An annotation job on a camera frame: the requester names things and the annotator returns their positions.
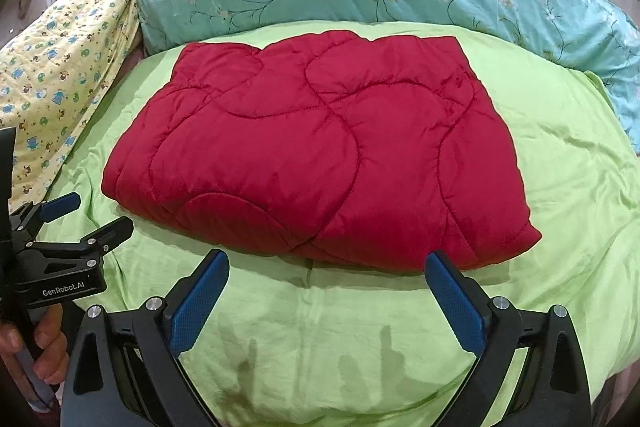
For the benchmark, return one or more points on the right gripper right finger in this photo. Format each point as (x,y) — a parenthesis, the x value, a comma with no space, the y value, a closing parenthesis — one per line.
(552,389)

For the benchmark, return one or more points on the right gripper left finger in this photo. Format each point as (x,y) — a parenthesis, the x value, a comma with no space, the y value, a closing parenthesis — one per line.
(125,368)

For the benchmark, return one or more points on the red quilted down jacket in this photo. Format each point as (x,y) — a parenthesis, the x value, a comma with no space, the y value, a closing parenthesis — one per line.
(330,147)

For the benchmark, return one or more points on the person's left hand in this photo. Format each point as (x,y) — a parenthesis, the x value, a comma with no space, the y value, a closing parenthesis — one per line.
(52,364)

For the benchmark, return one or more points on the yellow patterned blanket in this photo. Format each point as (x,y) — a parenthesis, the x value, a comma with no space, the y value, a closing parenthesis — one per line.
(54,75)

